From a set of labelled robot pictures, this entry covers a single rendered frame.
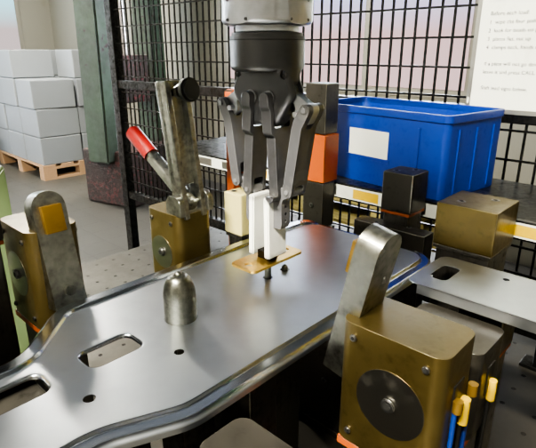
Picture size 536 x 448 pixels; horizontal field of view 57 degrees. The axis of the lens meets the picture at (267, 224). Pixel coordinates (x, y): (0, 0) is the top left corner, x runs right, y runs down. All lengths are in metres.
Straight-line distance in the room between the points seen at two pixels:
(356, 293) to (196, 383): 0.15
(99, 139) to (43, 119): 1.29
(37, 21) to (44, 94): 1.96
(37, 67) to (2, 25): 1.30
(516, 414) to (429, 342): 0.55
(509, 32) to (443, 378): 0.70
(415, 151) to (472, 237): 0.20
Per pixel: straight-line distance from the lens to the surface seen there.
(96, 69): 4.19
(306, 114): 0.48
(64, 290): 0.58
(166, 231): 0.66
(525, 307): 0.58
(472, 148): 0.85
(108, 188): 4.42
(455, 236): 0.70
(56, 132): 5.52
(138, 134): 0.72
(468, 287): 0.60
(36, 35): 7.24
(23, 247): 0.58
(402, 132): 0.83
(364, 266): 0.39
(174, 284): 0.48
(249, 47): 0.49
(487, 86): 0.99
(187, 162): 0.65
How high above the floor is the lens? 1.25
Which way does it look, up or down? 19 degrees down
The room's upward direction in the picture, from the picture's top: straight up
